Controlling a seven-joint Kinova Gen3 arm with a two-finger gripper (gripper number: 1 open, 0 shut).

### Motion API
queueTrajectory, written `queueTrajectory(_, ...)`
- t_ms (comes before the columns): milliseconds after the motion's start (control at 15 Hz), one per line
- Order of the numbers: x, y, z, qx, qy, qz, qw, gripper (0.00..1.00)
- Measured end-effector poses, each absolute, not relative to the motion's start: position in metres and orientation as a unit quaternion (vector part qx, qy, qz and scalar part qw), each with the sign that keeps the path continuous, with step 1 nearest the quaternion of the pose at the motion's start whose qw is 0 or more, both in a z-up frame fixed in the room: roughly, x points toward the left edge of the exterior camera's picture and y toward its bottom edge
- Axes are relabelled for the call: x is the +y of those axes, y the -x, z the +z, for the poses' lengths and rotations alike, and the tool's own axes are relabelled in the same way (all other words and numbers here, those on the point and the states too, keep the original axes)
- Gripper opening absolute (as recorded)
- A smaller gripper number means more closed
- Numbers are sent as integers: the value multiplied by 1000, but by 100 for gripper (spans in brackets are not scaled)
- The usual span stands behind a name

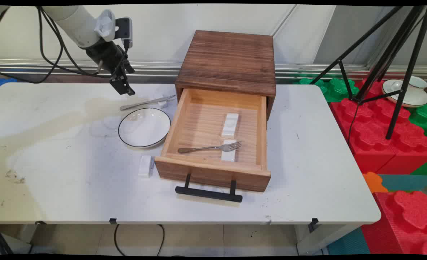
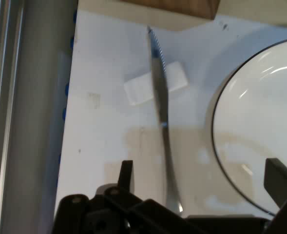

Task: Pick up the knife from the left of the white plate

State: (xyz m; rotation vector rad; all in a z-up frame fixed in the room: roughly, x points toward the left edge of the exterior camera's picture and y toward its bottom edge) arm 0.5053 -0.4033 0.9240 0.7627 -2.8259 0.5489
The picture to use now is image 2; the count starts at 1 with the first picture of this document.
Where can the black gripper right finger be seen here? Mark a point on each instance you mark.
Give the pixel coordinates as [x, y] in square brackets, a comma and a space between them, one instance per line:
[279, 180]

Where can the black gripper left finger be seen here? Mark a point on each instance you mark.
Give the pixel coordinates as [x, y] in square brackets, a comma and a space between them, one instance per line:
[126, 175]

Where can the steel serrated table knife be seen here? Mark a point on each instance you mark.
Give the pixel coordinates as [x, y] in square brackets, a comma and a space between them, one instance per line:
[161, 97]

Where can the white bowl with black rim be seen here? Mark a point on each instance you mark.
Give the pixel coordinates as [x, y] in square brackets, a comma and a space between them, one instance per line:
[255, 109]

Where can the white ceramic cutlery rest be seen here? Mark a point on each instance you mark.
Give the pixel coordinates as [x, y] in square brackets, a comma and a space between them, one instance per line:
[138, 90]

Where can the dark wooden drawer cabinet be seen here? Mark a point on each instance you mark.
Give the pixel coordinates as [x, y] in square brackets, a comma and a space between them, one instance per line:
[182, 7]

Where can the aluminium wall rail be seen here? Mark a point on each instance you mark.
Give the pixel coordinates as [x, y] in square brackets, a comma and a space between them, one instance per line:
[2, 97]

